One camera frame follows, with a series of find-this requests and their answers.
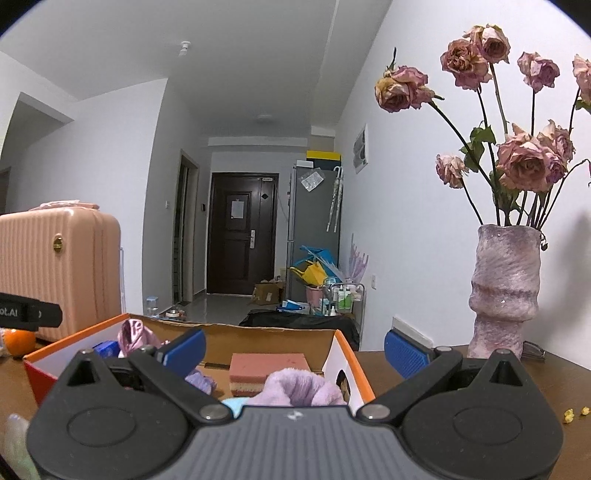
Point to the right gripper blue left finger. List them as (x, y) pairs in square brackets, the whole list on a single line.
[(182, 355)]

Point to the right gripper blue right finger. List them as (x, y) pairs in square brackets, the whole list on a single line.
[(406, 355)]

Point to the blue handkerchief packet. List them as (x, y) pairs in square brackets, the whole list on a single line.
[(107, 349)]

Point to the iridescent plastic bag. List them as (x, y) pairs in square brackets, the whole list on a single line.
[(15, 450)]

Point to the light blue soft toy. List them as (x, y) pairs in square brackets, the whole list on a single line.
[(235, 404)]

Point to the orange fruit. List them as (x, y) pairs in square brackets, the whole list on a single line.
[(17, 343)]

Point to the pink satin scrunchie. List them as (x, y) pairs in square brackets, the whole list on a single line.
[(133, 334)]

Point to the pet water dispenser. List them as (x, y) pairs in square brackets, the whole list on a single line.
[(153, 310)]

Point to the pink layered sponge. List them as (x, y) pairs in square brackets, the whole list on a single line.
[(248, 371)]

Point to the pink ribbed suitcase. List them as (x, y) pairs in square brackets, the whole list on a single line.
[(69, 256)]

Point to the orange cardboard box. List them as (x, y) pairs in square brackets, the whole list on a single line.
[(327, 353)]

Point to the black fabric chair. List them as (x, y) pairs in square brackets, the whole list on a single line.
[(291, 320)]

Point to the purple feather decoration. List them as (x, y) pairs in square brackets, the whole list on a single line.
[(358, 263)]

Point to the brown cardboard box on floor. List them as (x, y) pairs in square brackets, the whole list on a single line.
[(268, 293)]

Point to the purple fluffy towel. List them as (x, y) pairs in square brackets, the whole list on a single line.
[(297, 388)]

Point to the pink bucket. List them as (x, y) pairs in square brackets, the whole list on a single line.
[(314, 296)]

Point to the purple textured vase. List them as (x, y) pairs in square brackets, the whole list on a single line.
[(505, 288)]

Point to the yellow bag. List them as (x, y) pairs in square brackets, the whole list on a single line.
[(311, 273)]

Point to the dark brown entrance door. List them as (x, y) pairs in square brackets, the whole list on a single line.
[(241, 244)]

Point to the yellow crumbs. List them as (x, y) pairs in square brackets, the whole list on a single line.
[(571, 414)]

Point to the white umbrella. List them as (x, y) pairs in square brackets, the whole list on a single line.
[(336, 201)]

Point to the grey refrigerator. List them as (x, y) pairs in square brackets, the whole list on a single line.
[(309, 199)]

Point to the yellow box on refrigerator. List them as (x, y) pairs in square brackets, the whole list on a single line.
[(323, 155)]

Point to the white board against wall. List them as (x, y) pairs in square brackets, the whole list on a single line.
[(408, 330)]

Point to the wire rack with bottles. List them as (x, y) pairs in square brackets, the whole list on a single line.
[(344, 299)]

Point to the white wall panel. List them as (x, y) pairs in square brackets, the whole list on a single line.
[(360, 150)]

